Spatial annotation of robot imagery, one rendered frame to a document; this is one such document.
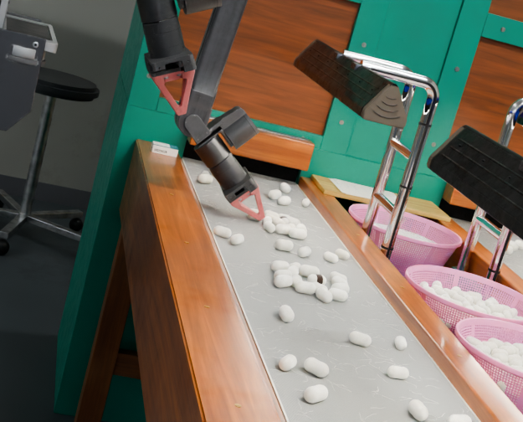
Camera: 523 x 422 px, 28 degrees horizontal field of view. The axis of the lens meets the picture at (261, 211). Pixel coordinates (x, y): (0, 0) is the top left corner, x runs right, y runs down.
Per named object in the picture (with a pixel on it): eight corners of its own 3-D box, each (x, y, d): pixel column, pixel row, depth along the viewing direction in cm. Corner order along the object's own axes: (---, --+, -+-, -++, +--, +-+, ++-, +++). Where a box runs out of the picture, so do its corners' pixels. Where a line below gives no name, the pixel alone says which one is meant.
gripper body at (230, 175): (249, 172, 218) (229, 145, 216) (256, 185, 209) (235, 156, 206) (224, 191, 219) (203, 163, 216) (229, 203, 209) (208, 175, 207)
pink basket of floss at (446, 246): (414, 290, 223) (428, 249, 221) (315, 244, 238) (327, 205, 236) (469, 279, 245) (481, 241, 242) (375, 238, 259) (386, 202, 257)
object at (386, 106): (361, 119, 180) (373, 78, 178) (292, 65, 239) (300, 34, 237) (404, 130, 182) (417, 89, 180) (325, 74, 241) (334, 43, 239)
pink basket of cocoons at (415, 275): (453, 368, 181) (469, 318, 179) (364, 306, 203) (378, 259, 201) (556, 369, 196) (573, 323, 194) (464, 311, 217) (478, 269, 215)
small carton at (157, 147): (151, 151, 243) (153, 143, 243) (150, 148, 246) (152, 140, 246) (176, 157, 244) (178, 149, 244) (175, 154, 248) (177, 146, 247)
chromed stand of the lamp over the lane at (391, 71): (295, 278, 208) (358, 59, 198) (277, 246, 227) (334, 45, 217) (384, 295, 213) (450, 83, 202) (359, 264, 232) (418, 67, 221)
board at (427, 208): (323, 193, 249) (324, 189, 249) (310, 178, 263) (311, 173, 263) (449, 222, 256) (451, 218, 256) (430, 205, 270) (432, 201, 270)
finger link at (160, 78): (197, 103, 172) (184, 48, 169) (205, 112, 165) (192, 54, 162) (156, 113, 171) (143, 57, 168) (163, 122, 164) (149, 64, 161)
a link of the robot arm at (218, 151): (188, 142, 212) (192, 147, 207) (216, 122, 212) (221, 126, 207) (208, 169, 214) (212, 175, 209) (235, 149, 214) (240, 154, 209)
